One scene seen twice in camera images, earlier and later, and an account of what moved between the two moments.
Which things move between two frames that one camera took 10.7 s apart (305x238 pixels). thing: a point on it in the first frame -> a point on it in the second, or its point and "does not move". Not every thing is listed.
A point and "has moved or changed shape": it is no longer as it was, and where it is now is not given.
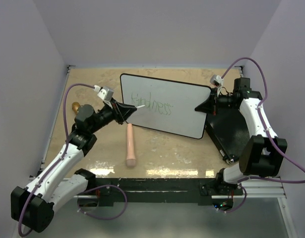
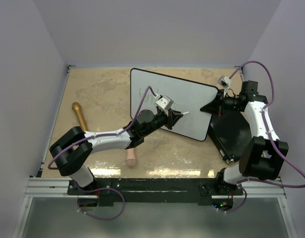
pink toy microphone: (131, 160) does not move
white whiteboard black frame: (169, 106) has moved or changed shape
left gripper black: (125, 110) -> (171, 119)
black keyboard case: (229, 132) does not move
